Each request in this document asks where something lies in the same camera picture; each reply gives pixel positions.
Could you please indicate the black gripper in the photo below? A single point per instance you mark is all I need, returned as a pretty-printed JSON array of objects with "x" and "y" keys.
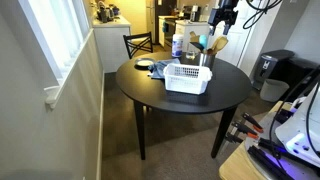
[{"x": 225, "y": 13}]

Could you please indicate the light wooden spatula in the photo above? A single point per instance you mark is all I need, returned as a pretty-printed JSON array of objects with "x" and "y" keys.
[{"x": 193, "y": 36}]

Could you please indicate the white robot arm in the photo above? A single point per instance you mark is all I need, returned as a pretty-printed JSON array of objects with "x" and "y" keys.
[{"x": 300, "y": 133}]

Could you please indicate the teal silicone spatula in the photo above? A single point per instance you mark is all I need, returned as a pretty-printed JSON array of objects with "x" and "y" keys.
[{"x": 203, "y": 40}]

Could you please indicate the black spatula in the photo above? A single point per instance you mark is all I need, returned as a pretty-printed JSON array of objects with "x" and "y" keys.
[{"x": 196, "y": 45}]

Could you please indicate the white plastic basket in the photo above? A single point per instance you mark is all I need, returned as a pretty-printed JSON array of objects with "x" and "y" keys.
[{"x": 183, "y": 86}]

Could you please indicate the large wooden spoon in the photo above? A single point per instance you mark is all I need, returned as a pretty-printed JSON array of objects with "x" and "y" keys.
[{"x": 221, "y": 41}]

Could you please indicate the wooden slotted turner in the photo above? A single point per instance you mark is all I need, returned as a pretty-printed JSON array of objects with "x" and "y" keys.
[{"x": 212, "y": 50}]

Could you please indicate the white door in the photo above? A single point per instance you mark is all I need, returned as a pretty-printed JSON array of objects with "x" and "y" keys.
[{"x": 245, "y": 33}]

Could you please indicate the metal utensil holder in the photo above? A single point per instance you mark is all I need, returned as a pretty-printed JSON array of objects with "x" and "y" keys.
[{"x": 206, "y": 61}]

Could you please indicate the clear drinking glass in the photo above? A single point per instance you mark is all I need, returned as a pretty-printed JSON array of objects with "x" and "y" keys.
[{"x": 190, "y": 56}]

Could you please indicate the white wipes canister blue label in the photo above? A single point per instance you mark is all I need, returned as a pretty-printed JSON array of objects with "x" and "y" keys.
[{"x": 177, "y": 45}]

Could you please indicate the kitchen stove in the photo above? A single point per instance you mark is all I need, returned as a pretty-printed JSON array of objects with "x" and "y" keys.
[{"x": 169, "y": 35}]

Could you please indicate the blue hanging towel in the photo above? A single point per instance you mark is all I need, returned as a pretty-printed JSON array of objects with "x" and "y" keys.
[{"x": 165, "y": 27}]

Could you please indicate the round black dining table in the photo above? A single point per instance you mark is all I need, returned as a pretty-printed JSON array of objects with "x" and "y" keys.
[{"x": 226, "y": 86}]

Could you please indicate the black trash can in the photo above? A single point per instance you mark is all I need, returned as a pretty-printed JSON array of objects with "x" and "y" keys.
[{"x": 270, "y": 65}]

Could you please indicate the blue cloth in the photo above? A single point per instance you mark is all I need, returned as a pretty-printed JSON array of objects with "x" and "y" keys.
[{"x": 158, "y": 68}]

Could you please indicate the small round plate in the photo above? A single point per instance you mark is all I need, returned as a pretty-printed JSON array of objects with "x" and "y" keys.
[{"x": 145, "y": 62}]

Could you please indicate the small white waste bin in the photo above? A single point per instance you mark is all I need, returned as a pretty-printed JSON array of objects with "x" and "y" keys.
[{"x": 274, "y": 90}]

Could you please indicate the black wooden chair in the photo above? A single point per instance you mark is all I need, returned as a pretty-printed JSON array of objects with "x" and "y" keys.
[{"x": 137, "y": 35}]

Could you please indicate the black low cabinet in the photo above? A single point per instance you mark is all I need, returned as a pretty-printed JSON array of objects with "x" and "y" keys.
[{"x": 300, "y": 71}]

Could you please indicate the black clamp orange tip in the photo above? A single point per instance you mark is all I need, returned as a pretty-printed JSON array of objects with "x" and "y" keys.
[
  {"x": 245, "y": 130},
  {"x": 252, "y": 121}
]

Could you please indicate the white kitchen counter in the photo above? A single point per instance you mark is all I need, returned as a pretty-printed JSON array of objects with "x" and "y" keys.
[{"x": 111, "y": 43}]

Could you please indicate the black coffee maker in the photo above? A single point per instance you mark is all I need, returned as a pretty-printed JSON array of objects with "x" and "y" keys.
[{"x": 104, "y": 14}]

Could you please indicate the light wooden robot table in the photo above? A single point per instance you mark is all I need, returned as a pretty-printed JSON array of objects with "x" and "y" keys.
[{"x": 236, "y": 166}]

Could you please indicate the grey robot mounting plate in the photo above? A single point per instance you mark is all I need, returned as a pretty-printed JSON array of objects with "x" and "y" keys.
[{"x": 293, "y": 168}]

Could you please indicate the white window blinds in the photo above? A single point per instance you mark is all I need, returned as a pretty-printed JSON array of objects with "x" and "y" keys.
[{"x": 56, "y": 33}]

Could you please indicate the white window sill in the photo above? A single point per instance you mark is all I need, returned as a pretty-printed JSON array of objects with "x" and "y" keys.
[{"x": 53, "y": 95}]

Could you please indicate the black mounting rail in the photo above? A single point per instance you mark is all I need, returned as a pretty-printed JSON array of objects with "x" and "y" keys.
[{"x": 266, "y": 163}]

